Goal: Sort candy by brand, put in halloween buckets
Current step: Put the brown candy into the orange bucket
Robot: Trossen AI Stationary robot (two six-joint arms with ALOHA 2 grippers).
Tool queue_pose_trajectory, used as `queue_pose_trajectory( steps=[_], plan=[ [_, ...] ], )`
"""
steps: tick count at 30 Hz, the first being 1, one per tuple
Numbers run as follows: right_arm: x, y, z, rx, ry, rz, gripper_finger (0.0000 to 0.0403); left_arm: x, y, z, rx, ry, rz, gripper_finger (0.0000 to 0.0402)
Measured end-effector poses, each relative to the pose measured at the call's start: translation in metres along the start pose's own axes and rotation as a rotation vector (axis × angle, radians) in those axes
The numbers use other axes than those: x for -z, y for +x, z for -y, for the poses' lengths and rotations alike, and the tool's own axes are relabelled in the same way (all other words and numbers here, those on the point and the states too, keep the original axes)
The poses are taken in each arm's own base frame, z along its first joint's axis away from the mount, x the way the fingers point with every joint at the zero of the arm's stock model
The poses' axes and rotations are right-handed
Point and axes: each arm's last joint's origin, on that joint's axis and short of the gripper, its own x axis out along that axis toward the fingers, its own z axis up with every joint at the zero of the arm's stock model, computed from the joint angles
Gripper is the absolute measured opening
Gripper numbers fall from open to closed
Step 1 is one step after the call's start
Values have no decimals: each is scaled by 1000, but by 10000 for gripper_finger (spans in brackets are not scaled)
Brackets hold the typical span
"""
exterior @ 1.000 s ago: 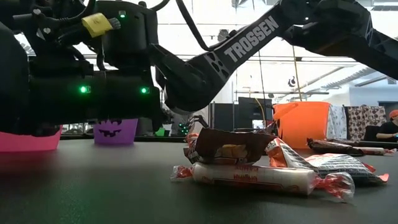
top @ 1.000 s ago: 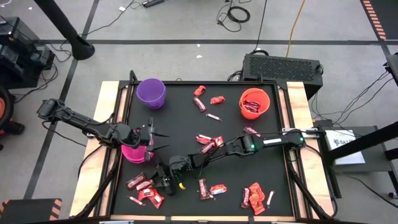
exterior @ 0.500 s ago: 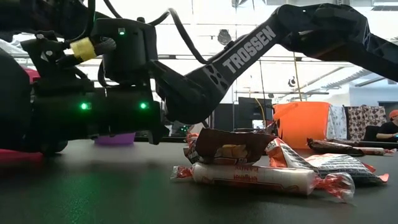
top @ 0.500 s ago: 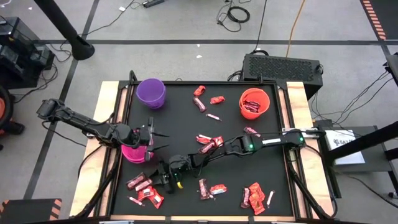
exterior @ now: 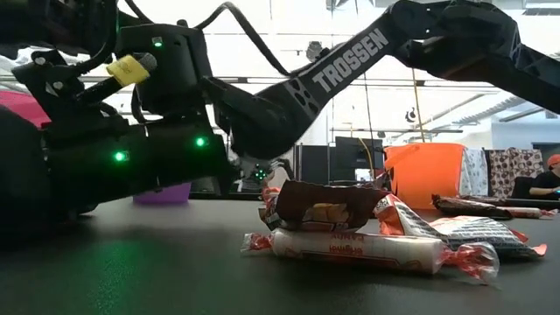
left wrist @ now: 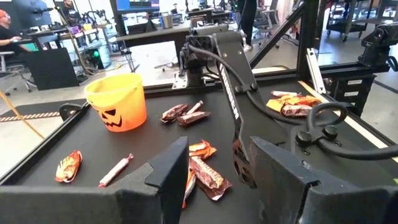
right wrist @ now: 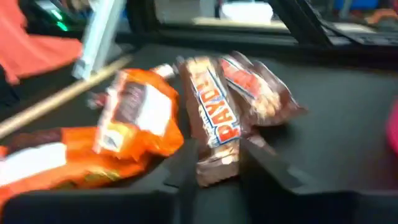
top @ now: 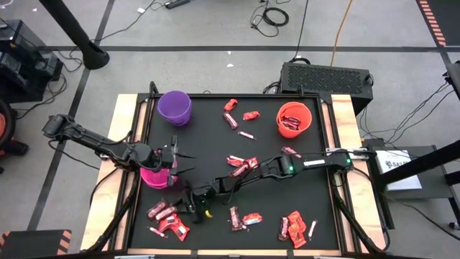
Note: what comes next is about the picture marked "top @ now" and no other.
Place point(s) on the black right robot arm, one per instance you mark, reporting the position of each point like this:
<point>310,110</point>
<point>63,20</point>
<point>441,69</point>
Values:
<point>316,162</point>

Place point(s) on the pink halloween bucket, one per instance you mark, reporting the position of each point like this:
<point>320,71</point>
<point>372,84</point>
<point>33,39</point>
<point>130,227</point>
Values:
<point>154,178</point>

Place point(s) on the black computer case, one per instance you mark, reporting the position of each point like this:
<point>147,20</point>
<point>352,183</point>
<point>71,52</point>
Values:
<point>325,81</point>

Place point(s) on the orange jack-o-lantern bucket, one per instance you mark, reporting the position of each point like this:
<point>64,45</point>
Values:
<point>303,111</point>

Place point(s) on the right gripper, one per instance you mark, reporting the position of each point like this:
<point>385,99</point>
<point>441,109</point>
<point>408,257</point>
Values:
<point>199,196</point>

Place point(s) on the purple halloween bucket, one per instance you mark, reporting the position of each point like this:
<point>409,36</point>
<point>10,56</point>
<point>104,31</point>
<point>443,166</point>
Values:
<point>174,106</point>

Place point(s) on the pink marker pen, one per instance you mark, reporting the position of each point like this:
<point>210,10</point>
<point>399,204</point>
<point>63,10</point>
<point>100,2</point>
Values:
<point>157,232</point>

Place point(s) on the black mat with hazard stripes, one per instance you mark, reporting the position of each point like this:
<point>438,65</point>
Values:
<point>445,18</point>
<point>32,246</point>

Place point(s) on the white paper sign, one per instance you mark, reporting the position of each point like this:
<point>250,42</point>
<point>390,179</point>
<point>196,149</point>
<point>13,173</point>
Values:
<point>397,172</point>

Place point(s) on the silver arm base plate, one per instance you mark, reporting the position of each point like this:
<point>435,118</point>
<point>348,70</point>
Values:
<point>103,155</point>
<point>328,150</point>

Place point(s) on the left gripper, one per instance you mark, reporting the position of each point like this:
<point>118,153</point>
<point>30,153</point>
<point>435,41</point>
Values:
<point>167,158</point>

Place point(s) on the black power strip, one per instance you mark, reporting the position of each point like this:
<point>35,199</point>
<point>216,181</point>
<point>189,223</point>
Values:
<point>177,3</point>

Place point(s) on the black diagonal beam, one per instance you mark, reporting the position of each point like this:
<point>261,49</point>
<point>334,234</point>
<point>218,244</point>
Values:
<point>431,158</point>

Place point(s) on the black orange wheeled machine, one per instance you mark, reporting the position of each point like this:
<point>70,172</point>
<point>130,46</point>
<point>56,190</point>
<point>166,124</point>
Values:
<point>4,126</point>

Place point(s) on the black device on stand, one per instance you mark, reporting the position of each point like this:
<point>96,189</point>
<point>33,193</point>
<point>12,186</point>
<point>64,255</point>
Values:
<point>453,77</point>

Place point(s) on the black table frame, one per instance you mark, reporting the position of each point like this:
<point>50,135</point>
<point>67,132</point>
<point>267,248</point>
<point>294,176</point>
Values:
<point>233,95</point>

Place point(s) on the black side table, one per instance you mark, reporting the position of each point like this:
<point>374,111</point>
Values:
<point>413,195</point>

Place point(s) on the light wooden side board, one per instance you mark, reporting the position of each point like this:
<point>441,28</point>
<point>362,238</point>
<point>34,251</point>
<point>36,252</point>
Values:
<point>120,108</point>
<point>343,111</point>

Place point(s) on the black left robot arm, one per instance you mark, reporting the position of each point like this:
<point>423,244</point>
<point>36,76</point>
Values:
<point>90,138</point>

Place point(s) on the black pole stand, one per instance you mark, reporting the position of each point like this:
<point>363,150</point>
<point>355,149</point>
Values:
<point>77,34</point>

